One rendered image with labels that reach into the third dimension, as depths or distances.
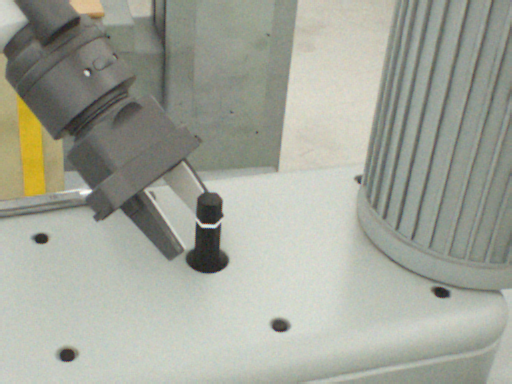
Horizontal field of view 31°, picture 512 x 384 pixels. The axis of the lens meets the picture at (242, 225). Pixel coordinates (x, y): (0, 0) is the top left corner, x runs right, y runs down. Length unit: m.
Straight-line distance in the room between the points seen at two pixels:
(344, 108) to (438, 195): 4.10
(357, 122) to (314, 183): 3.85
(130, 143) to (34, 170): 2.04
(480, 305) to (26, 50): 0.43
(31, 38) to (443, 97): 0.33
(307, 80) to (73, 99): 4.34
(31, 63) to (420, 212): 0.34
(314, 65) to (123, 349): 4.57
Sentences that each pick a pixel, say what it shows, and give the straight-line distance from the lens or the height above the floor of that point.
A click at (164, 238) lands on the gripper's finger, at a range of 0.76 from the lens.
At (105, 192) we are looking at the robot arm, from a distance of 0.74.
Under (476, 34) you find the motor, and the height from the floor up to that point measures 2.12.
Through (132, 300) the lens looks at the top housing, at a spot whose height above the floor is 1.89.
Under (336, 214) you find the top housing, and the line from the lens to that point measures 0.87.
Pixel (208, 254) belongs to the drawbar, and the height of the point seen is 1.90.
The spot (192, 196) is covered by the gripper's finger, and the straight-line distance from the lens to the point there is 0.81.
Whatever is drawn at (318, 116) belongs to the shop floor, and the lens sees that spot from 4.75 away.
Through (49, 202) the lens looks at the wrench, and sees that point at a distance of 0.86.
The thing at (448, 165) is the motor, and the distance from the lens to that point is 0.75.
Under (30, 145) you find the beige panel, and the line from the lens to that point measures 2.75.
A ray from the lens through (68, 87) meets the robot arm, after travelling 0.76.
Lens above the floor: 2.40
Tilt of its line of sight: 38 degrees down
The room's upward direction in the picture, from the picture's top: 5 degrees clockwise
